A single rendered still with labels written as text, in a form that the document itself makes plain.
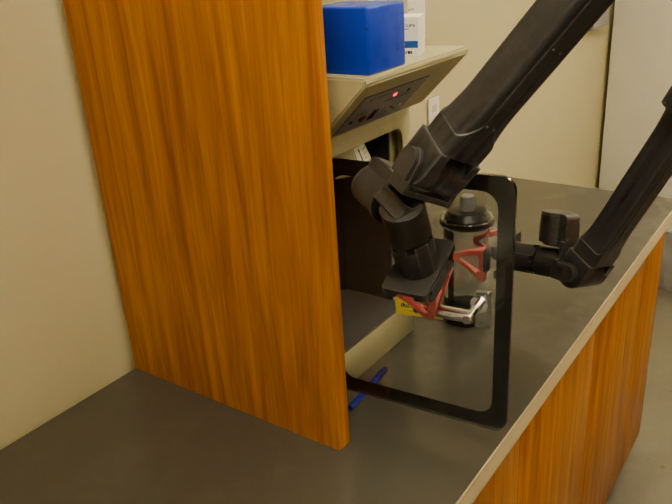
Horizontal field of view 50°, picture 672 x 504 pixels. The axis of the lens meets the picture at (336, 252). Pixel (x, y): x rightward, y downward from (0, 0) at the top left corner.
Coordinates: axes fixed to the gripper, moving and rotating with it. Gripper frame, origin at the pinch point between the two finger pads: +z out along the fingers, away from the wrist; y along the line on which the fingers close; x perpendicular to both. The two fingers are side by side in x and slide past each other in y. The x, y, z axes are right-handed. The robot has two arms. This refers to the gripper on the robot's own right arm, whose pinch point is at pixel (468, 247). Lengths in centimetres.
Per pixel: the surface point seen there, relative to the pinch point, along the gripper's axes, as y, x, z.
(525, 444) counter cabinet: 16.8, 30.2, -19.5
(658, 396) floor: -132, 112, -17
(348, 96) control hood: 42, -39, -2
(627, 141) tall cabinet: -268, 50, 35
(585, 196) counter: -85, 17, 2
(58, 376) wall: 64, 9, 50
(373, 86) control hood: 39, -40, -4
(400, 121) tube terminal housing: 13.3, -28.6, 6.7
